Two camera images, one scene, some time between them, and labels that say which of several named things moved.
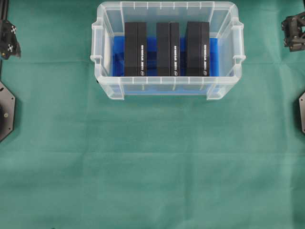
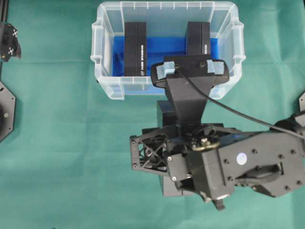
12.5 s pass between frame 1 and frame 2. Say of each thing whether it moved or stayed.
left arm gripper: stayed
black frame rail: stayed
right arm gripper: moved
